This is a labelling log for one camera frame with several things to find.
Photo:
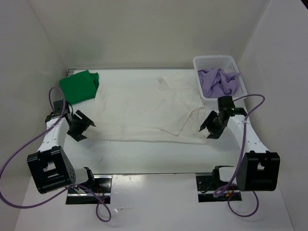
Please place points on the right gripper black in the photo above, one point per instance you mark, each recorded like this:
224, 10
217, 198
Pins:
215, 133

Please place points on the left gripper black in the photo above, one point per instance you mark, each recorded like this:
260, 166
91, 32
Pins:
84, 121

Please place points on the green t shirt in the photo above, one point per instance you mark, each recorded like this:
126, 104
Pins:
80, 87

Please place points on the white t shirt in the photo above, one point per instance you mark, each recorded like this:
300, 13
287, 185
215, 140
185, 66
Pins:
171, 110

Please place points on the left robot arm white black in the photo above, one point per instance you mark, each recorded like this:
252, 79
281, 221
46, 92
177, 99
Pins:
50, 166

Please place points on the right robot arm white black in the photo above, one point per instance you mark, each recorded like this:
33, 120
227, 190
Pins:
258, 167

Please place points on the purple t shirt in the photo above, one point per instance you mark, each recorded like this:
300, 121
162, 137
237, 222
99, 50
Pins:
216, 83

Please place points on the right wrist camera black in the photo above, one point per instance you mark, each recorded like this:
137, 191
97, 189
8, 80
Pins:
225, 102

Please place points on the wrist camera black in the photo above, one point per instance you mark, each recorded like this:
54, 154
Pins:
58, 107
225, 102

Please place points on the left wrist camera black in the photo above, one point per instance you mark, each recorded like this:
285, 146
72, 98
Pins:
58, 107

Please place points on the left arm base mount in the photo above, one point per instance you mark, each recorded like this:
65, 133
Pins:
101, 187

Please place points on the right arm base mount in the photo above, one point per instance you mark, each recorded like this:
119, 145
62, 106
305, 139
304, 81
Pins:
206, 185

